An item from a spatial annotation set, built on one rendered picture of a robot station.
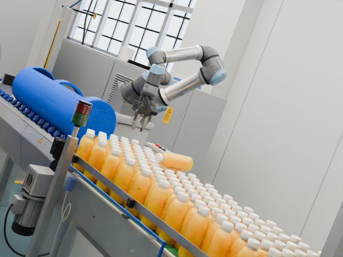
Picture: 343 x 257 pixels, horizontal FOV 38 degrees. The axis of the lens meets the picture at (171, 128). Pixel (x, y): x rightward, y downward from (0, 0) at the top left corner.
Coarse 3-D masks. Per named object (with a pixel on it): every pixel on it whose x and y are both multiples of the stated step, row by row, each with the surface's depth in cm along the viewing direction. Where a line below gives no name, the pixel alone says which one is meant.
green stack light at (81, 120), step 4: (76, 112) 207; (72, 116) 208; (76, 116) 207; (80, 116) 206; (84, 116) 207; (88, 116) 209; (72, 120) 207; (76, 120) 206; (80, 120) 207; (84, 120) 208; (80, 124) 207; (84, 124) 209
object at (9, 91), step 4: (4, 72) 360; (4, 76) 359; (8, 76) 359; (12, 76) 361; (4, 80) 359; (8, 80) 360; (12, 80) 362; (4, 84) 361; (8, 84) 361; (12, 84) 363; (4, 88) 362; (8, 88) 364; (8, 92) 365; (12, 92) 367
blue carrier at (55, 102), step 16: (16, 80) 319; (32, 80) 306; (48, 80) 297; (64, 80) 299; (16, 96) 320; (32, 96) 297; (48, 96) 283; (64, 96) 273; (80, 96) 268; (48, 112) 279; (64, 112) 265; (96, 112) 266; (112, 112) 272; (64, 128) 265; (80, 128) 263; (96, 128) 269; (112, 128) 275
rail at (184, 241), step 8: (80, 160) 231; (88, 168) 225; (96, 176) 219; (104, 176) 214; (104, 184) 213; (112, 184) 209; (120, 192) 203; (136, 200) 195; (136, 208) 194; (144, 208) 190; (152, 216) 186; (160, 224) 182; (168, 232) 178; (176, 232) 175; (176, 240) 174; (184, 240) 171; (192, 248) 168; (200, 256) 165; (208, 256) 162
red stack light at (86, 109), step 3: (78, 102) 207; (78, 105) 206; (81, 105) 206; (84, 105) 206; (78, 108) 206; (81, 108) 206; (84, 108) 206; (87, 108) 207; (90, 108) 208; (78, 111) 206; (81, 111) 206; (84, 111) 206; (87, 111) 207; (84, 114) 207; (87, 114) 208
